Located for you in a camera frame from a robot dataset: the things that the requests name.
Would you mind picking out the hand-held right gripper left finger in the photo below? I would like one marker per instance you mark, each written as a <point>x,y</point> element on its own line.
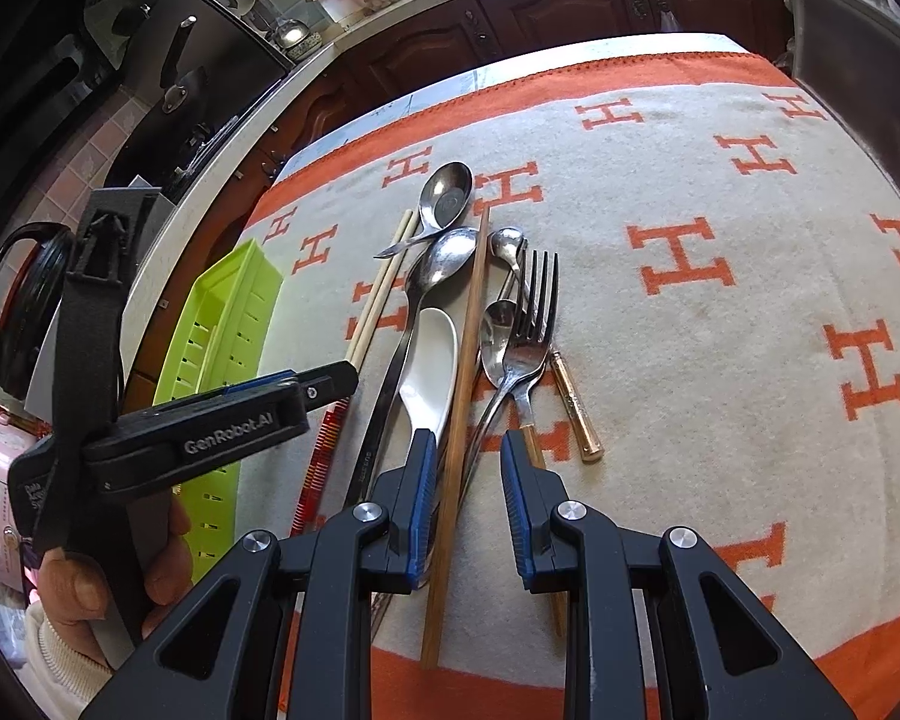
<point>420,510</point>

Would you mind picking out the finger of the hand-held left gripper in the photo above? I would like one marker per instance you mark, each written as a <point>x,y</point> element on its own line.
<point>262,385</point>
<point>334,384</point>

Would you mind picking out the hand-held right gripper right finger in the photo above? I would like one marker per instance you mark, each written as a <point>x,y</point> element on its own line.
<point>516,510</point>

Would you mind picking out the green plastic utensil tray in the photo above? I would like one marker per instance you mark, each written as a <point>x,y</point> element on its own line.
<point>217,315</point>

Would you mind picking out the white ceramic spoon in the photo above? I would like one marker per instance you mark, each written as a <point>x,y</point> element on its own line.
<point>427,367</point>

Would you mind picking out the cream chopstick with red stripes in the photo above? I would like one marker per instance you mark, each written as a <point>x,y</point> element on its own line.
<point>375,285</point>
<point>387,285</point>

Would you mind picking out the steel chopstick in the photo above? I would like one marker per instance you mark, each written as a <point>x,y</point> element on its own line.
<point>380,615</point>

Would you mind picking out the brown wooden chopstick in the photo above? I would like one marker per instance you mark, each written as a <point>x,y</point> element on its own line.
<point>465,390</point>

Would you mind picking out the large steel spoon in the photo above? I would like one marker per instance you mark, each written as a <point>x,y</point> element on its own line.
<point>450,255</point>

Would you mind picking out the person's left forearm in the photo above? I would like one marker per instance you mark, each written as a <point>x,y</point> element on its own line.
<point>60,675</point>

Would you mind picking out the person's left hand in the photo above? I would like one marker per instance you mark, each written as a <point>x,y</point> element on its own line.
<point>166,547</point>

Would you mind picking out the small steel spoon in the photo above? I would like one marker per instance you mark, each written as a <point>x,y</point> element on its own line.
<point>497,334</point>

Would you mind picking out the black rice cooker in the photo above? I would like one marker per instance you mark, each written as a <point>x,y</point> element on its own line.
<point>22,315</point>

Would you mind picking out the orange and cream printed blanket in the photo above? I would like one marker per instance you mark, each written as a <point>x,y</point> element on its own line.
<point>720,390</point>

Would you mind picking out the steel teapot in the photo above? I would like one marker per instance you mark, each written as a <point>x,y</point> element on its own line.
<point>296,36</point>

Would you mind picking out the white plastic bag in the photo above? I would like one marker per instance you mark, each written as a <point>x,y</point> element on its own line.
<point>667,21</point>

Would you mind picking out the dark glass front appliance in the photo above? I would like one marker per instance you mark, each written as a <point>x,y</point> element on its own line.
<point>855,67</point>

